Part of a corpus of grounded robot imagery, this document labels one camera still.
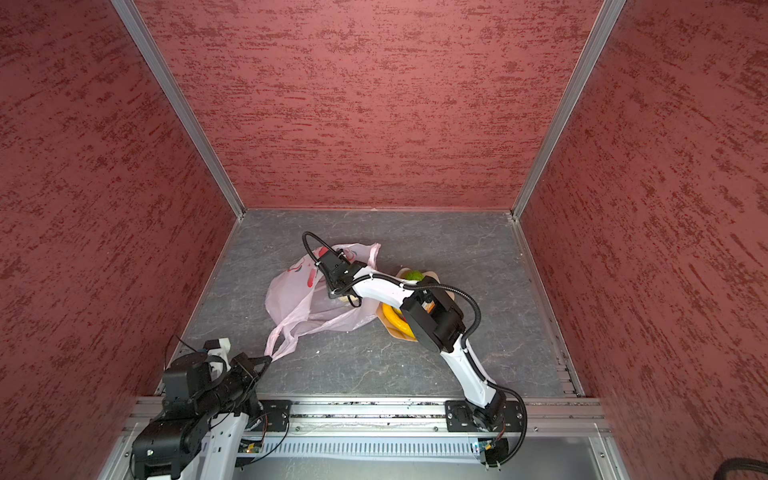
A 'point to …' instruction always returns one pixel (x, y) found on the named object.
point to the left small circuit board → (249, 448)
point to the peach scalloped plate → (396, 332)
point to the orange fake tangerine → (428, 306)
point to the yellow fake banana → (397, 320)
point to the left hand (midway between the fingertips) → (274, 365)
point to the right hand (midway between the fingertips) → (342, 290)
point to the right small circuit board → (495, 449)
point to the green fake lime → (414, 275)
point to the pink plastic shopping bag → (298, 301)
